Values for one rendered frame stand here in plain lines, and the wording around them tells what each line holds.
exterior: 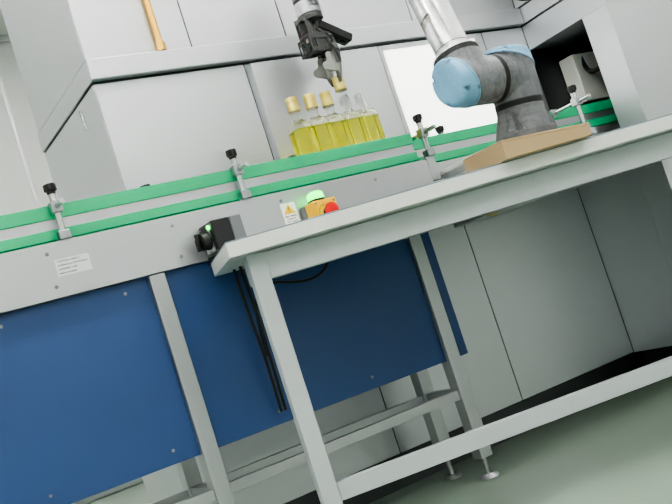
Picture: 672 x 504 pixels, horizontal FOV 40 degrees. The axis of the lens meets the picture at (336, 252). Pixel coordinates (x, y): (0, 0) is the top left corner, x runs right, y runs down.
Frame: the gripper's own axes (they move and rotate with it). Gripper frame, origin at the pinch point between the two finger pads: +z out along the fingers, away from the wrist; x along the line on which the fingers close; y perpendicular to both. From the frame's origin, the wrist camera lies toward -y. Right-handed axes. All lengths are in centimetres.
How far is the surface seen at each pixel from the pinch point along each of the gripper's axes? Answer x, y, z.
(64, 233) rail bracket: 17, 94, 30
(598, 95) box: -9, -114, 18
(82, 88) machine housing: -21, 67, -16
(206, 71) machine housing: -14.8, 32.5, -13.2
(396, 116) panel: -12.4, -25.8, 11.0
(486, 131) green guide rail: 4, -45, 25
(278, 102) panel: -12.0, 14.4, 0.3
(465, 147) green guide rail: 3.7, -34.7, 28.5
